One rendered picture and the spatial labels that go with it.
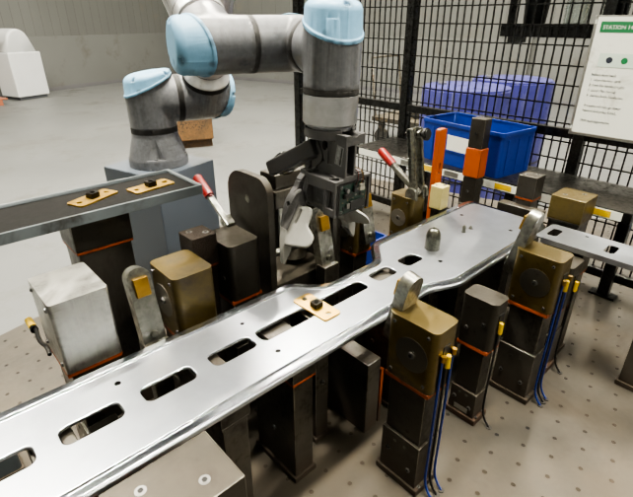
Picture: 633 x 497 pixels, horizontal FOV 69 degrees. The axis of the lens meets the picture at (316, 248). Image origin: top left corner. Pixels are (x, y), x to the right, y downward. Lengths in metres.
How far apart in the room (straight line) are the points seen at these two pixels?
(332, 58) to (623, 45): 1.04
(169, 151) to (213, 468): 0.88
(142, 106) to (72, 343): 0.68
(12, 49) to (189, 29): 10.52
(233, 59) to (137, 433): 0.48
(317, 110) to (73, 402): 0.49
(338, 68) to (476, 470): 0.74
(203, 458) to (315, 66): 0.47
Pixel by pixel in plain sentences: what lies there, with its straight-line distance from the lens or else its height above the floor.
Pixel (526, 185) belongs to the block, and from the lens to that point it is 1.34.
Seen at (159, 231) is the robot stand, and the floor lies 0.96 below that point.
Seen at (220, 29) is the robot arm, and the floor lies 1.43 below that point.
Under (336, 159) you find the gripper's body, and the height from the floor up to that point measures 1.28.
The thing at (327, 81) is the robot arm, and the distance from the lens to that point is 0.62.
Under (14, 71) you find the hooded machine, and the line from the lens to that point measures 11.09.
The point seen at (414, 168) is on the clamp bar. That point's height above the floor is 1.13.
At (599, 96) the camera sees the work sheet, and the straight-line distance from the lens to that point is 1.54.
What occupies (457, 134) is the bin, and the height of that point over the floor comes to 1.13.
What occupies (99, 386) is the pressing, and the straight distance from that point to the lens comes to 0.72.
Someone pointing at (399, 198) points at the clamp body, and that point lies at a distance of 1.18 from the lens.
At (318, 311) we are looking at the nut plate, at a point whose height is 1.00.
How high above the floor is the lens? 1.45
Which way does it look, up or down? 26 degrees down
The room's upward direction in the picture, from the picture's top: straight up
